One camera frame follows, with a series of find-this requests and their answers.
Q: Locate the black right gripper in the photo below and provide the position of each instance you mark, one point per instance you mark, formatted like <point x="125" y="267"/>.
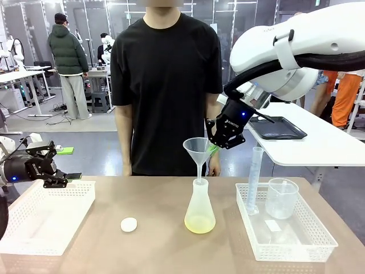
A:
<point x="232" y="121"/>

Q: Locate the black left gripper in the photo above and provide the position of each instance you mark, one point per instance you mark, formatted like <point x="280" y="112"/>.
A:
<point x="31" y="168"/>

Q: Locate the clear plastic funnel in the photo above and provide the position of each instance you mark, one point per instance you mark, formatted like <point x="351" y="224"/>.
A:
<point x="196" y="145"/>

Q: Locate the clear plastic graduated cylinder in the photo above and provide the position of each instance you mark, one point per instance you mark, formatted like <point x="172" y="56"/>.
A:
<point x="254" y="177"/>

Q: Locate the translucent plastic Erlenmeyer flask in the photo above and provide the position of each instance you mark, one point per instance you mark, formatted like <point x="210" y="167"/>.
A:
<point x="199" y="211"/>

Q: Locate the clear plastic measuring beaker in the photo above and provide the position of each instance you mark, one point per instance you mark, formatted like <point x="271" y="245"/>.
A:
<point x="282" y="199"/>

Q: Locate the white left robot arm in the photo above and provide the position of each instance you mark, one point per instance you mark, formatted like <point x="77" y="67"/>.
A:
<point x="4" y="147"/>

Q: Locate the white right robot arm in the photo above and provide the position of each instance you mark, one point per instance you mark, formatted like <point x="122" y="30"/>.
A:
<point x="313" y="34"/>

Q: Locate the person's left forearm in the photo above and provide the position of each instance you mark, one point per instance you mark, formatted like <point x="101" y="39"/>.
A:
<point x="213" y="109"/>

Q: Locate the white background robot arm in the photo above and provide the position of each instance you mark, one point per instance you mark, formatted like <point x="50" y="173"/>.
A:
<point x="17" y="48"/>

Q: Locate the person's right forearm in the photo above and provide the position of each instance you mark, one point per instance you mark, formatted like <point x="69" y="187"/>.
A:
<point x="127" y="148"/>

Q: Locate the person's left hand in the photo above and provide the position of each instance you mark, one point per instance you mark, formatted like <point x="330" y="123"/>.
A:
<point x="215" y="165"/>

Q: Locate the person's right hand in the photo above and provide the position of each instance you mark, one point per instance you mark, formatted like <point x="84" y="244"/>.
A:
<point x="127" y="169"/>

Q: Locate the black plastic tray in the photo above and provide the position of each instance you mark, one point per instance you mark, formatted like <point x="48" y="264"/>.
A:
<point x="273" y="128"/>

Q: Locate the white perforated plastic basket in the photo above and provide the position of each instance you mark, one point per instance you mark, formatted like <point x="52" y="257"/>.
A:
<point x="313" y="242"/>
<point x="42" y="217"/>

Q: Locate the grey step stool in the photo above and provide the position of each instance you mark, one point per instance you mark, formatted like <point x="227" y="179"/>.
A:
<point x="99" y="100"/>

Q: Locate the person torso black T-shirt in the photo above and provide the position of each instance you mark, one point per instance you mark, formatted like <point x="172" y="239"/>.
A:
<point x="165" y="85"/>

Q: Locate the white round flask cap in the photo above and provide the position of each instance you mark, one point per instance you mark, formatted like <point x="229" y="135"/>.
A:
<point x="129" y="224"/>

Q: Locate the grey background work table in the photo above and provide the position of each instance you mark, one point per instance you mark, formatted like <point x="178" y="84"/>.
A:
<point x="98" y="73"/>

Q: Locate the white office desk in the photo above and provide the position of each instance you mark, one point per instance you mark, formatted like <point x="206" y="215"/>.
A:
<point x="17" y="75"/>

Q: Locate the black office chair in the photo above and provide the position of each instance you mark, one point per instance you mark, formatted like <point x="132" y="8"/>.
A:
<point x="42" y="64"/>

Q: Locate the man in green puffer jacket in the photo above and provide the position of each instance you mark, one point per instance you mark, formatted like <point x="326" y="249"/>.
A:
<point x="67" y="51"/>

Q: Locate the white humanoid robot black head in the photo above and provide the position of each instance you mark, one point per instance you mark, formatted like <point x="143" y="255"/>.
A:
<point x="107" y="42"/>

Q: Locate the mannequin in orange overalls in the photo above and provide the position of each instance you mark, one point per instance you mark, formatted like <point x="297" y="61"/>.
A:
<point x="346" y="97"/>

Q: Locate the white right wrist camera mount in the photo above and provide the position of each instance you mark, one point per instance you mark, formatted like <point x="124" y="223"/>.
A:
<point x="222" y="100"/>

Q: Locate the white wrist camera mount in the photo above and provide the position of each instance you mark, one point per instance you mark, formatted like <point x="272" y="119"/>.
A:
<point x="35" y="137"/>
<point x="222" y="100"/>

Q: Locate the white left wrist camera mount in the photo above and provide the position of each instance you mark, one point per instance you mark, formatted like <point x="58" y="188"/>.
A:
<point x="35" y="137"/>

